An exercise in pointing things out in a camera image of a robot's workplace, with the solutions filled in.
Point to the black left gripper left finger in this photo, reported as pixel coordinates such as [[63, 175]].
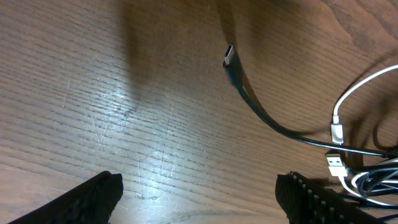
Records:
[[92, 202]]

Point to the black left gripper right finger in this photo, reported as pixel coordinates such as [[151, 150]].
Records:
[[305, 202]]

